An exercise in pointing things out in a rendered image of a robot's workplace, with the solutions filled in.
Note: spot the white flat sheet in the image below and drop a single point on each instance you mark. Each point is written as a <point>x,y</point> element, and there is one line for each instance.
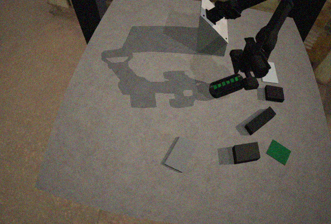
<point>271,76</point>

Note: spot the flat green rectangular plate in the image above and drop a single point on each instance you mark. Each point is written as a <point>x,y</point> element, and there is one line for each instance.
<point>278,152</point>

